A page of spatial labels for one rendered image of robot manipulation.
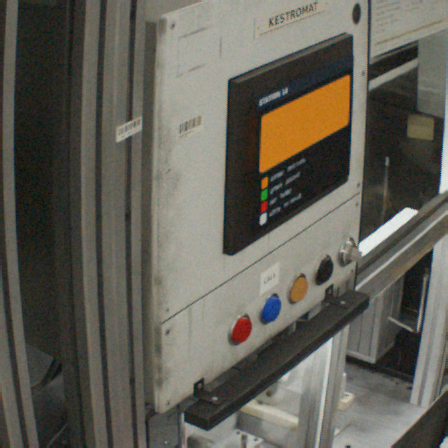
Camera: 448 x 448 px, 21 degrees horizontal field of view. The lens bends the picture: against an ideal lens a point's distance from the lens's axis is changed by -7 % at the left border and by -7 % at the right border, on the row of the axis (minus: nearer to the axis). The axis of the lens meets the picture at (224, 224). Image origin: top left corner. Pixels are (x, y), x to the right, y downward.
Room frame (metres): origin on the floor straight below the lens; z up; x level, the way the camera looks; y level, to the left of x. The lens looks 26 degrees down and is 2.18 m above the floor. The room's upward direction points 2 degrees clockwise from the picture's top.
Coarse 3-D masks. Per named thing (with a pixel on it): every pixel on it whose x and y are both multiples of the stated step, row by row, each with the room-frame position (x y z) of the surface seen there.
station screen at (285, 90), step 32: (352, 64) 1.42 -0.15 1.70; (288, 96) 1.30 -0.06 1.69; (352, 96) 1.42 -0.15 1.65; (256, 128) 1.25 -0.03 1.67; (256, 160) 1.25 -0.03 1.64; (288, 160) 1.31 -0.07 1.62; (320, 160) 1.36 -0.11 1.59; (256, 192) 1.26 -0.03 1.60; (288, 192) 1.31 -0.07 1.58; (320, 192) 1.37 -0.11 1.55; (256, 224) 1.26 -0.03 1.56
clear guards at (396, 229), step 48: (384, 0) 1.56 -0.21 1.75; (432, 0) 1.70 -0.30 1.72; (384, 48) 1.56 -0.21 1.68; (432, 48) 1.70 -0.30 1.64; (384, 96) 1.57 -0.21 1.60; (432, 96) 1.71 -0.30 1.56; (384, 144) 1.57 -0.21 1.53; (432, 144) 1.71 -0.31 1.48; (384, 192) 1.58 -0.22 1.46; (432, 192) 1.72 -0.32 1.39; (384, 240) 1.59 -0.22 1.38; (432, 240) 1.74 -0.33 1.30; (384, 288) 1.61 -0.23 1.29; (288, 384) 1.40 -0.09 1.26; (192, 432) 1.22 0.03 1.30; (240, 432) 1.31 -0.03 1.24; (288, 432) 1.41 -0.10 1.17
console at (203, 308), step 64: (192, 0) 1.26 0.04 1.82; (256, 0) 1.29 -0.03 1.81; (320, 0) 1.40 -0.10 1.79; (192, 64) 1.20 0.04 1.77; (256, 64) 1.29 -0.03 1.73; (320, 64) 1.38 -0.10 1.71; (192, 128) 1.20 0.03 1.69; (192, 192) 1.20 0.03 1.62; (192, 256) 1.20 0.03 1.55; (256, 256) 1.30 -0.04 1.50; (320, 256) 1.42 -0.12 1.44; (192, 320) 1.20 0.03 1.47; (256, 320) 1.31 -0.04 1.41; (192, 384) 1.20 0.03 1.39
